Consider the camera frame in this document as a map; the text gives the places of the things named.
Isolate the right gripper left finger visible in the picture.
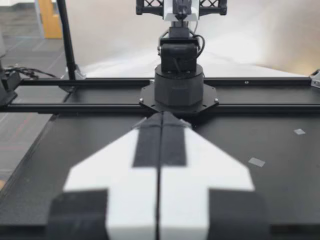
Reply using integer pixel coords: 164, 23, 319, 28
48, 111, 164, 240

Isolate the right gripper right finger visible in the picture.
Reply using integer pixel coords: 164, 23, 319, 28
159, 111, 273, 240

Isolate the black frame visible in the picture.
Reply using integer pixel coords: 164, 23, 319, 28
0, 0, 320, 115

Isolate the black cable bundle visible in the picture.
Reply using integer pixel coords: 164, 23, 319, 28
4, 64, 60, 79

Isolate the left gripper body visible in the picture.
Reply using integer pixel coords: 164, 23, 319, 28
135, 0, 228, 16

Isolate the light wooden cabinet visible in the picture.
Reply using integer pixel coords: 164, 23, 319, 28
37, 0, 63, 40

